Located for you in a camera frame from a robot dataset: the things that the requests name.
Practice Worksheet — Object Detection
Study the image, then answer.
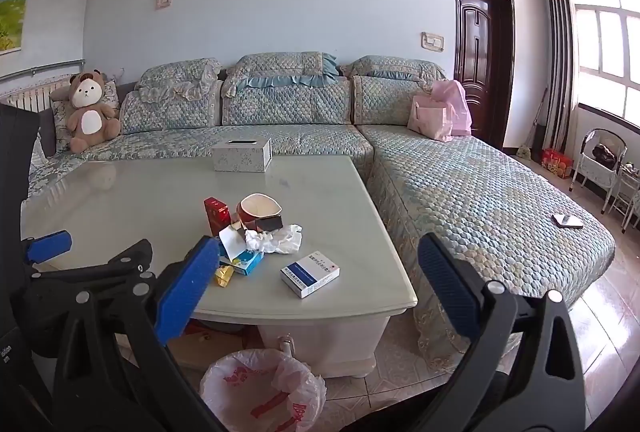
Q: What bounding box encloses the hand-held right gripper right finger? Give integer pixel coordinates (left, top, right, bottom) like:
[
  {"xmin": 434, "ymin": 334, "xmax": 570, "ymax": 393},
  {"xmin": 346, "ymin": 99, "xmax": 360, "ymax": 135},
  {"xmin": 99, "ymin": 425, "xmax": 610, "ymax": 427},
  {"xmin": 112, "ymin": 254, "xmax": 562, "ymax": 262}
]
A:
[{"xmin": 417, "ymin": 233, "xmax": 587, "ymax": 432}]

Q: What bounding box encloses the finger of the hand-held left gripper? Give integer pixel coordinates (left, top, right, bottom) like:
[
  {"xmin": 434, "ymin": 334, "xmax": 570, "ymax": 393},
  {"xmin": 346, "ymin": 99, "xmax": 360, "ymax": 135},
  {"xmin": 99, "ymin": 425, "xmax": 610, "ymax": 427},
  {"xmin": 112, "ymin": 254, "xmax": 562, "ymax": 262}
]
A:
[
  {"xmin": 30, "ymin": 239, "xmax": 156, "ymax": 310},
  {"xmin": 20, "ymin": 230, "xmax": 73, "ymax": 269}
]

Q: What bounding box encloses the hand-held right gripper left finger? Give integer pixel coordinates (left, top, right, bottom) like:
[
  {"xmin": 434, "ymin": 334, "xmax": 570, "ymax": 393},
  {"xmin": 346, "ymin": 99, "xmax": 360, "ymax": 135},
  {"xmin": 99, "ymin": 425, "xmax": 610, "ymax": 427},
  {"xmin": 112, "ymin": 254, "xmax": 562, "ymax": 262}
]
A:
[{"xmin": 52, "ymin": 235, "xmax": 227, "ymax": 432}]

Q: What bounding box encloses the gold snack bar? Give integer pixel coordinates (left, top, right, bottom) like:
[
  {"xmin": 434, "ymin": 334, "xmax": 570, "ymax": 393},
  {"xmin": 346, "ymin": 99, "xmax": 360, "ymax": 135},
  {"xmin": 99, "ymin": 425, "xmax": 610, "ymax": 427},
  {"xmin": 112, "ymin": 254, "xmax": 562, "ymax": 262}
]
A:
[{"xmin": 214, "ymin": 262, "xmax": 242, "ymax": 287}]

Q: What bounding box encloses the clear plastic wrapper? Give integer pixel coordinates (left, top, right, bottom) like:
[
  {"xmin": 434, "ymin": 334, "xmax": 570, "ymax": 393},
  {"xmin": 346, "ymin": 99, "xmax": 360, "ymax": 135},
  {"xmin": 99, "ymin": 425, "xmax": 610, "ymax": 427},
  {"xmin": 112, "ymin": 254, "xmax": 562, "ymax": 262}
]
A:
[{"xmin": 218, "ymin": 224, "xmax": 247, "ymax": 261}]

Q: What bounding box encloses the blue bear-print medicine box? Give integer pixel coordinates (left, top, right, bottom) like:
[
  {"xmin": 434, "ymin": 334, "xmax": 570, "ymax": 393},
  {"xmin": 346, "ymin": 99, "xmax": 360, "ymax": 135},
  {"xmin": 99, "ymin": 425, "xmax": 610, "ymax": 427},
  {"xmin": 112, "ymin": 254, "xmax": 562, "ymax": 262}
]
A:
[{"xmin": 227, "ymin": 249, "xmax": 265, "ymax": 277}]

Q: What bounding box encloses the red cigarette box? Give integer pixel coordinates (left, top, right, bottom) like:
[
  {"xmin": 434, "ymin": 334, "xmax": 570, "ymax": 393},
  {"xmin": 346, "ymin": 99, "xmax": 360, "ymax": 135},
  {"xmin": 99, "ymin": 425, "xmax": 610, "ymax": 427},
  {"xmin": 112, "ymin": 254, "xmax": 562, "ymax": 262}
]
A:
[{"xmin": 203, "ymin": 197, "xmax": 231, "ymax": 237}]

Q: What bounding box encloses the white tissue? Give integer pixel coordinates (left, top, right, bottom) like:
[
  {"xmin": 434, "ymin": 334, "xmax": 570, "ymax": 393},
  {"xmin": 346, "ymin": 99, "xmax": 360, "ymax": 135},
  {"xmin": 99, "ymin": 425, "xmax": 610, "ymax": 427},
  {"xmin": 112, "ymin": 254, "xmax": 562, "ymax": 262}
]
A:
[{"xmin": 244, "ymin": 224, "xmax": 304, "ymax": 255}]

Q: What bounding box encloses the red and white bowl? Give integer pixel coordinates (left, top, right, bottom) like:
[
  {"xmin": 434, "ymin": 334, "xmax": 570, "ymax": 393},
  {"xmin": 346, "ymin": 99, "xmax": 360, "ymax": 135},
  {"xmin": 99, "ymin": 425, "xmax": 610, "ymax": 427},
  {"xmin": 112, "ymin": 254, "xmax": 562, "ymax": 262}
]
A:
[{"xmin": 236, "ymin": 193, "xmax": 282, "ymax": 231}]

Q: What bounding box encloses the white and blue medicine box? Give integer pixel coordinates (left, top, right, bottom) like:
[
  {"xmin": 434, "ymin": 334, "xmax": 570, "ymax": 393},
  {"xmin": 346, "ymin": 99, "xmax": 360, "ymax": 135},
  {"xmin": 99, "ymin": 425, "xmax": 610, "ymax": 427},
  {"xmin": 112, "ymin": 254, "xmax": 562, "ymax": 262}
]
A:
[{"xmin": 279, "ymin": 253, "xmax": 341, "ymax": 299}]

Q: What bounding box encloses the red white plastic bag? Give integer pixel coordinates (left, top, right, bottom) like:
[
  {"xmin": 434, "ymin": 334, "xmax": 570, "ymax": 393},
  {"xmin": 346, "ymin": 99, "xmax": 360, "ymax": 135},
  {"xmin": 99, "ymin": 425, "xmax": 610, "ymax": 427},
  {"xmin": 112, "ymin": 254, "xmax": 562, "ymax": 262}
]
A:
[{"xmin": 199, "ymin": 348, "xmax": 327, "ymax": 432}]

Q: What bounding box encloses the cardboard box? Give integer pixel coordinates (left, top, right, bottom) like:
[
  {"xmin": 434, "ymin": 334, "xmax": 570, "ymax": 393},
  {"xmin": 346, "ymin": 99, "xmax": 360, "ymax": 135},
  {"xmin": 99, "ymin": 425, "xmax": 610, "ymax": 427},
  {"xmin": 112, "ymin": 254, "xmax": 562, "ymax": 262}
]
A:
[{"xmin": 172, "ymin": 318, "xmax": 263, "ymax": 370}]

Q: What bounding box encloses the white coffee table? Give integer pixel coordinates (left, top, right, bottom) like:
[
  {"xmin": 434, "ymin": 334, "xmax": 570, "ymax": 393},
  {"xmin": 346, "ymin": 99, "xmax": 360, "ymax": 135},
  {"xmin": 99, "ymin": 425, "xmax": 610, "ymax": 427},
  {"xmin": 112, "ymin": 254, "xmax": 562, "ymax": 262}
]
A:
[{"xmin": 20, "ymin": 155, "xmax": 419, "ymax": 380}]

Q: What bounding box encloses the white radiator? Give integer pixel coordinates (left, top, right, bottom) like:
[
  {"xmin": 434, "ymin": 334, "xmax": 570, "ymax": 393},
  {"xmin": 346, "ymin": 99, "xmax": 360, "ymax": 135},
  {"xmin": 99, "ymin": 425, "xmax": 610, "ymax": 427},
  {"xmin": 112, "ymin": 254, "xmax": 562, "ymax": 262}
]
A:
[{"xmin": 0, "ymin": 76, "xmax": 72, "ymax": 113}]

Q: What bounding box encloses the brown teddy bear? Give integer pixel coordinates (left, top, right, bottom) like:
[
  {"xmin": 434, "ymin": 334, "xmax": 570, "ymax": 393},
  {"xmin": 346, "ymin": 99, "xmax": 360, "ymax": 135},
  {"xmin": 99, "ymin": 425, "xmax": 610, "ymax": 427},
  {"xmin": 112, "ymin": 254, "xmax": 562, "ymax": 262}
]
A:
[{"xmin": 50, "ymin": 70, "xmax": 122, "ymax": 155}]

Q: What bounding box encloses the quilted blue-green sofa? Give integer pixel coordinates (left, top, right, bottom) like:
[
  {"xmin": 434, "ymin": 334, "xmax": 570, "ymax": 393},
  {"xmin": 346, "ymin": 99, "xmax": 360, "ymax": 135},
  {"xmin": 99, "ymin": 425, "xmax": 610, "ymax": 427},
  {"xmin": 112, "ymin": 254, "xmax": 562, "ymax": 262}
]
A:
[{"xmin": 27, "ymin": 52, "xmax": 617, "ymax": 368}]

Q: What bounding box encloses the metal heating pipe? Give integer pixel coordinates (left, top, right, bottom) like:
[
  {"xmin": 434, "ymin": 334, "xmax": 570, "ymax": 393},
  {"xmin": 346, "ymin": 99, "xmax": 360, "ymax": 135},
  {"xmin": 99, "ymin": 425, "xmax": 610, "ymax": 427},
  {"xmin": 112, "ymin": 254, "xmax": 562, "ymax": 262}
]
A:
[{"xmin": 0, "ymin": 58, "xmax": 87, "ymax": 81}]

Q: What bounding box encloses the white patterned tissue box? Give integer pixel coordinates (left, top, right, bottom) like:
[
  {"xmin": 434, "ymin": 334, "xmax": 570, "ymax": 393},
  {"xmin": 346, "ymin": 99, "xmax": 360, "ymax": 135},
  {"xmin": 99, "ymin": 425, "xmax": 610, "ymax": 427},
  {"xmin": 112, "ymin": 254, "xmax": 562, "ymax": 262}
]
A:
[{"xmin": 211, "ymin": 137, "xmax": 274, "ymax": 173}]

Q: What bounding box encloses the red gift box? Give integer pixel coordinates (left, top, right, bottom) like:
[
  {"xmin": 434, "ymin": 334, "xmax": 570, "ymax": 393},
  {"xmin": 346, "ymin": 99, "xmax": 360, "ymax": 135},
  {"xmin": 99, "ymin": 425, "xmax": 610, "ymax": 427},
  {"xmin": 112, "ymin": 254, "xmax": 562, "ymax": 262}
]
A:
[{"xmin": 542, "ymin": 147, "xmax": 572, "ymax": 179}]

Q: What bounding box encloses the pink paper bag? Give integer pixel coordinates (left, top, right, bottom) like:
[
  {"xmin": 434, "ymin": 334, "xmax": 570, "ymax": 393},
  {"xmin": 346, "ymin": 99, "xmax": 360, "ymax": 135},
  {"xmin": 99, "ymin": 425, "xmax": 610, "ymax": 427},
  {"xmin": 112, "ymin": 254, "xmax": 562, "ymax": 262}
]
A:
[{"xmin": 406, "ymin": 94, "xmax": 457, "ymax": 143}]

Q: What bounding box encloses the pink plastic bag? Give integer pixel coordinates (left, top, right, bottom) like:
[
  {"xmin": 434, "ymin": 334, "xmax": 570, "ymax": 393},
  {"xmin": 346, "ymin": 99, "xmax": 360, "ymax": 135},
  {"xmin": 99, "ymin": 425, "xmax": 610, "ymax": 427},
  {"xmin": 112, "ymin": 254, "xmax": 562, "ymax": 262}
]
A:
[{"xmin": 431, "ymin": 79, "xmax": 474, "ymax": 137}]

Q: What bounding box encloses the broom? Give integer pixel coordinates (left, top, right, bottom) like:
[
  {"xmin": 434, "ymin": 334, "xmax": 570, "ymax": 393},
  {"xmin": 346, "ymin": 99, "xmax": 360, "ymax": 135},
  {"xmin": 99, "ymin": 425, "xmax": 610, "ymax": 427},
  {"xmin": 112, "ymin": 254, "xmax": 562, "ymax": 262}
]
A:
[{"xmin": 529, "ymin": 88, "xmax": 549, "ymax": 149}]

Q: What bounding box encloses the quilted ruffled pillow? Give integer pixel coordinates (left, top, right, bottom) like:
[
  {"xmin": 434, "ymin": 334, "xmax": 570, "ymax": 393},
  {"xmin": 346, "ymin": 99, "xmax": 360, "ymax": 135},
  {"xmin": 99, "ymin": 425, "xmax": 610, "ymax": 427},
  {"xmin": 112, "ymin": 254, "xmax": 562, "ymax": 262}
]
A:
[
  {"xmin": 224, "ymin": 52, "xmax": 342, "ymax": 98},
  {"xmin": 135, "ymin": 58, "xmax": 224, "ymax": 105},
  {"xmin": 345, "ymin": 55, "xmax": 447, "ymax": 83}
]

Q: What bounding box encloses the white folding chair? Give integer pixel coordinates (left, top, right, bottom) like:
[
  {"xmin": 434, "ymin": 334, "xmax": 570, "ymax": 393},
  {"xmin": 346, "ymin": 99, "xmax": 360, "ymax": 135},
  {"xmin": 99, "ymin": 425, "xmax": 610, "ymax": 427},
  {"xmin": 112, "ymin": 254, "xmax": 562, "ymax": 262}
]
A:
[
  {"xmin": 604, "ymin": 161, "xmax": 640, "ymax": 235},
  {"xmin": 569, "ymin": 128, "xmax": 629, "ymax": 213}
]

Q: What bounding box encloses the dark wooden door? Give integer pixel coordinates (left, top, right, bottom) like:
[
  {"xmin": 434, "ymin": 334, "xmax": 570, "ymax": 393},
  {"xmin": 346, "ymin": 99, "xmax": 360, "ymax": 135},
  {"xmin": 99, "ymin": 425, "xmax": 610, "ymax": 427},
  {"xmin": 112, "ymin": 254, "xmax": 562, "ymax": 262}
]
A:
[{"xmin": 453, "ymin": 0, "xmax": 517, "ymax": 153}]

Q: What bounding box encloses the striped curtain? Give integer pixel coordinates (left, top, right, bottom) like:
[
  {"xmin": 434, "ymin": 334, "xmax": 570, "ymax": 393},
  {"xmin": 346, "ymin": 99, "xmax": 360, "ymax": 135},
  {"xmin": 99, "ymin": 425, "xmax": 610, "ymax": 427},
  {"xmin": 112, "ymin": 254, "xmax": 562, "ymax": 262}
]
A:
[{"xmin": 542, "ymin": 0, "xmax": 577, "ymax": 153}]

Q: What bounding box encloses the window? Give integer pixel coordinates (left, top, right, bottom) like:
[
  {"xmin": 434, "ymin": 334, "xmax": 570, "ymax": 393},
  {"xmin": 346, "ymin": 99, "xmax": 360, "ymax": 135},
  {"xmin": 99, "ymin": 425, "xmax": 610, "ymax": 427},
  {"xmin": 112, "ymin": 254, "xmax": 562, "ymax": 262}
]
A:
[{"xmin": 569, "ymin": 0, "xmax": 640, "ymax": 125}]

